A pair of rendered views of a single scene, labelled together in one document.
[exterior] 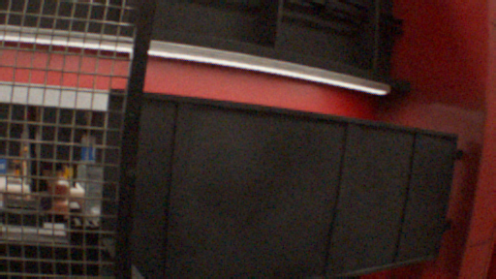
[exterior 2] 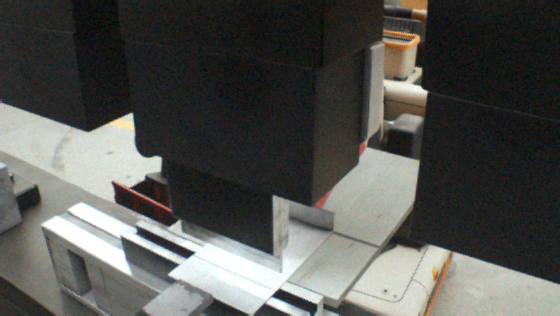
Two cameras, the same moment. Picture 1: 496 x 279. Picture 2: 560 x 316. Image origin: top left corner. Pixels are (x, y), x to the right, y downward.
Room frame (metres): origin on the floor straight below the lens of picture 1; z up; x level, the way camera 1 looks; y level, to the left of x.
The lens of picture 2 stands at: (1.36, -0.07, 1.27)
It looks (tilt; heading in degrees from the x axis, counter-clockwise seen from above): 27 degrees down; 62
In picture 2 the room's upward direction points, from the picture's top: straight up
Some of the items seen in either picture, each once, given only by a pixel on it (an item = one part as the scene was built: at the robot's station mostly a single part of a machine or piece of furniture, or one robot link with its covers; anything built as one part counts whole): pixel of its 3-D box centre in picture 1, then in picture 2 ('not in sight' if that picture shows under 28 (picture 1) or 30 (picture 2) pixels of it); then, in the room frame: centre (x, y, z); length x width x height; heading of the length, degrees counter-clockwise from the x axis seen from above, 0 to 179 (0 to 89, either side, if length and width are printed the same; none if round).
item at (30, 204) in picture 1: (21, 204); not in sight; (1.08, 0.60, 1.01); 0.26 x 0.12 x 0.05; 30
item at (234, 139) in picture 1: (326, 202); not in sight; (1.14, -0.21, 1.12); 1.13 x 0.02 x 0.44; 120
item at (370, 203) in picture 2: not in sight; (318, 199); (1.60, 0.32, 1.00); 0.26 x 0.18 x 0.01; 30
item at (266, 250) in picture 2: not in sight; (224, 201); (1.47, 0.24, 1.07); 0.10 x 0.02 x 0.10; 120
